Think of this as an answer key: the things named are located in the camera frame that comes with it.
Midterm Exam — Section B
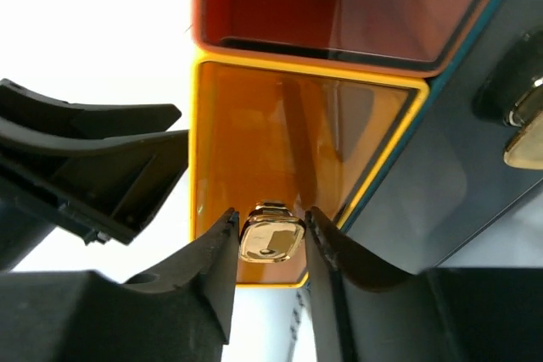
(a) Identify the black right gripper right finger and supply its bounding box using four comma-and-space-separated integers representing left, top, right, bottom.
305, 208, 542, 361

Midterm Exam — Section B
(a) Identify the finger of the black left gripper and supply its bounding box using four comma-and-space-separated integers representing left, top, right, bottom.
1, 79, 188, 271

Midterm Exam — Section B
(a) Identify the orange drawer cabinet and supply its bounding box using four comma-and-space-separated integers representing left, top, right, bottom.
193, 0, 490, 77

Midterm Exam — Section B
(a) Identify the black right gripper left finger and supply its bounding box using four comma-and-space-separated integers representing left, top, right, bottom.
1, 209, 239, 361

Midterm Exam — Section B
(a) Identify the smoky yellow cabinet drawer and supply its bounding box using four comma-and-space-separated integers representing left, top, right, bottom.
197, 60, 412, 285

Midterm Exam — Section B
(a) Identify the clear smoky drawer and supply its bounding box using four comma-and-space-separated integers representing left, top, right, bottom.
342, 0, 542, 272

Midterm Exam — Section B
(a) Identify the yellow drawer cabinet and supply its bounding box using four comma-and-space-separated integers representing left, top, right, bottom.
188, 50, 430, 289

